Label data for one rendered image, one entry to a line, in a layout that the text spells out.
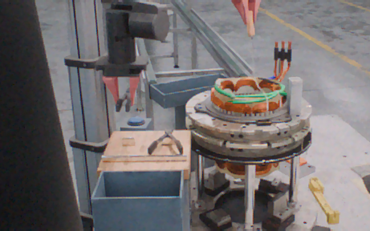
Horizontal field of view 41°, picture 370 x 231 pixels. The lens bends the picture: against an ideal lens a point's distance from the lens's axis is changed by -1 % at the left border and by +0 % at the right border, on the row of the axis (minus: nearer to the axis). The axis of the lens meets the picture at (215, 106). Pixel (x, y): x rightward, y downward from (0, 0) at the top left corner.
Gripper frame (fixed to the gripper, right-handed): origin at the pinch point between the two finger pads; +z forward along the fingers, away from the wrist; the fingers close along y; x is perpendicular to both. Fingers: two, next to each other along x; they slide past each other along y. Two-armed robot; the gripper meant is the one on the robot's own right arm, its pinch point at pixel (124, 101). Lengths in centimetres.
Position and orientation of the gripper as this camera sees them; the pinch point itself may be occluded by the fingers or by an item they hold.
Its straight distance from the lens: 106.1
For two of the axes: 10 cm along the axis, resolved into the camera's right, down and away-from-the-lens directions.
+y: 10.0, -0.1, 0.4
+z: -0.1, 9.3, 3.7
